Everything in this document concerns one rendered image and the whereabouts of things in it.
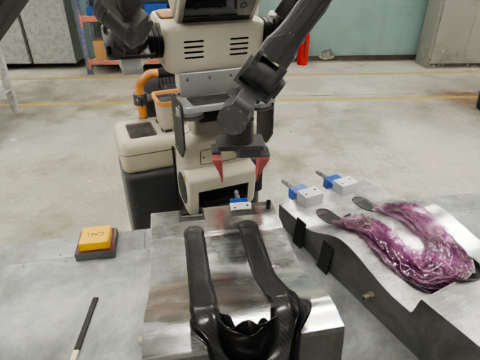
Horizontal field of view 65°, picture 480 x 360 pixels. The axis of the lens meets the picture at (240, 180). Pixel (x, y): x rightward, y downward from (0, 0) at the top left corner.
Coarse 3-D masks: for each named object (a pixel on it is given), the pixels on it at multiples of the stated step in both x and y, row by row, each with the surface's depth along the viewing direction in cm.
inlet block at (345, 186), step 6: (318, 174) 101; (324, 174) 99; (336, 174) 97; (324, 180) 96; (330, 180) 95; (336, 180) 92; (342, 180) 92; (348, 180) 92; (354, 180) 92; (324, 186) 97; (330, 186) 94; (336, 186) 92; (342, 186) 90; (348, 186) 90; (354, 186) 91; (336, 192) 92; (342, 192) 90; (348, 192) 91
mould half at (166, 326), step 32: (160, 224) 75; (192, 224) 75; (224, 224) 75; (160, 256) 68; (224, 256) 68; (288, 256) 68; (160, 288) 61; (224, 288) 59; (256, 288) 58; (320, 288) 56; (160, 320) 50; (256, 320) 50; (320, 320) 50; (160, 352) 46; (192, 352) 46; (320, 352) 50
